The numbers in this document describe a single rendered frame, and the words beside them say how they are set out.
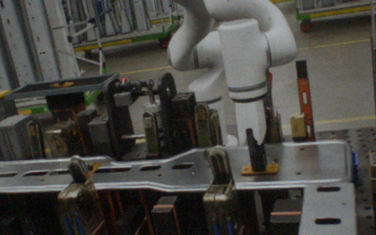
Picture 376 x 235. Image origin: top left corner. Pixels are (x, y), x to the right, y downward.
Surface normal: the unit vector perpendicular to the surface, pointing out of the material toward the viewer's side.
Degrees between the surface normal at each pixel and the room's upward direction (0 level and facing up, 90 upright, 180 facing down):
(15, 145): 90
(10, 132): 90
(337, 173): 0
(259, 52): 85
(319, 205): 0
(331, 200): 0
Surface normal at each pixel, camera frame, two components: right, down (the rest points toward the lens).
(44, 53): -0.13, 0.29
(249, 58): 0.19, 0.29
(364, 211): -0.18, -0.93
